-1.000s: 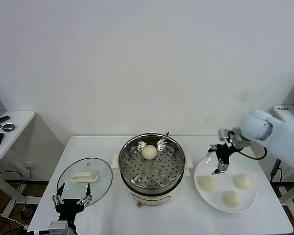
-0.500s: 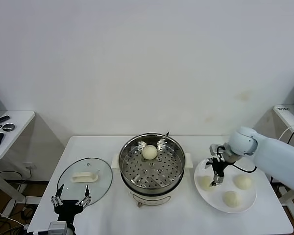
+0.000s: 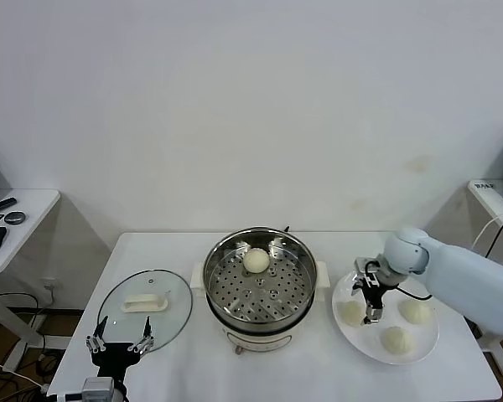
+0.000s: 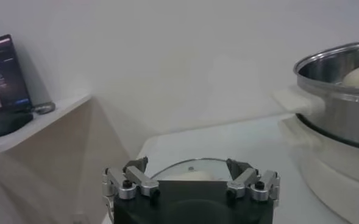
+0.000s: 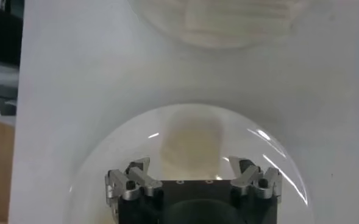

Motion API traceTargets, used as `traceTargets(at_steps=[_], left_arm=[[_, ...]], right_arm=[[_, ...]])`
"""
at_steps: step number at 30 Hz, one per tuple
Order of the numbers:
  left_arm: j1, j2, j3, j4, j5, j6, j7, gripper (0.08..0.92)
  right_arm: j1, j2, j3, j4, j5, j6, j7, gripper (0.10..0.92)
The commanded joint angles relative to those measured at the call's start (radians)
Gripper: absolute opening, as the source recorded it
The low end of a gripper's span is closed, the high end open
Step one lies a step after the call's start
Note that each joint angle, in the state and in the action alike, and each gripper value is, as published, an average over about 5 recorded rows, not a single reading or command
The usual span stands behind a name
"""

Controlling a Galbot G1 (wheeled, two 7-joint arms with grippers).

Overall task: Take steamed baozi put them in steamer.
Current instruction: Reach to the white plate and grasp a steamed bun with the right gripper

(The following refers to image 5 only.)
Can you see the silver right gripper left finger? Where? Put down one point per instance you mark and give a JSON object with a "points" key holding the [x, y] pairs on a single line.
{"points": [[142, 179]]}

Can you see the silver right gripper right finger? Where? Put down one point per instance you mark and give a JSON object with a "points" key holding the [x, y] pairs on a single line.
{"points": [[248, 176]]}

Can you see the white steamed baozi bun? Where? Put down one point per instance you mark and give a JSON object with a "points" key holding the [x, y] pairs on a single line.
{"points": [[191, 149]]}

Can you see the white round plate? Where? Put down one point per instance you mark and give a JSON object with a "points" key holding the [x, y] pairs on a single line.
{"points": [[130, 158]]}

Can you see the cream electric cooker pot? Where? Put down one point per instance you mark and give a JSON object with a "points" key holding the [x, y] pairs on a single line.
{"points": [[222, 24]]}

